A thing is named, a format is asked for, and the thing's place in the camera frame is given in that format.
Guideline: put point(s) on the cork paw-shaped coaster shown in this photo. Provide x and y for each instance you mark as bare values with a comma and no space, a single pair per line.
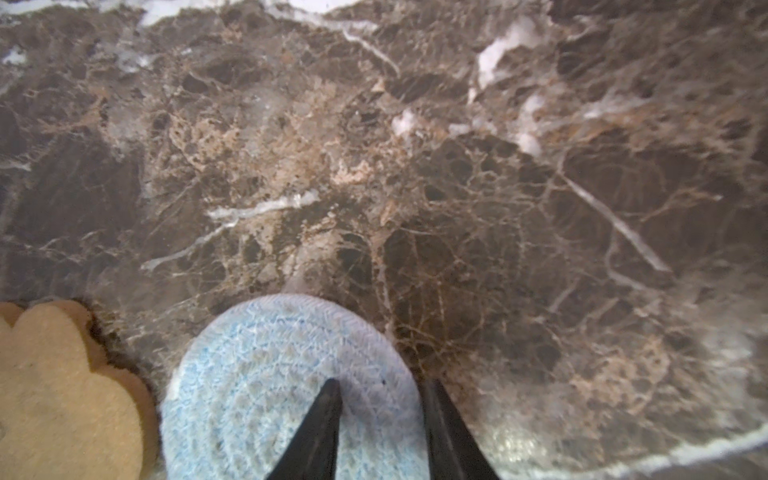
66,413

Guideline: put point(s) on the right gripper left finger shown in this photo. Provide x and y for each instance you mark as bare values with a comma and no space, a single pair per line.
312,452

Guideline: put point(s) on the blue-grey woven round coaster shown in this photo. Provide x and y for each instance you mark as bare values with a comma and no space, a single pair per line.
248,379

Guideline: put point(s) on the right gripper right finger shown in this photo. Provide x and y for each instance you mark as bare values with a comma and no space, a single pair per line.
453,453

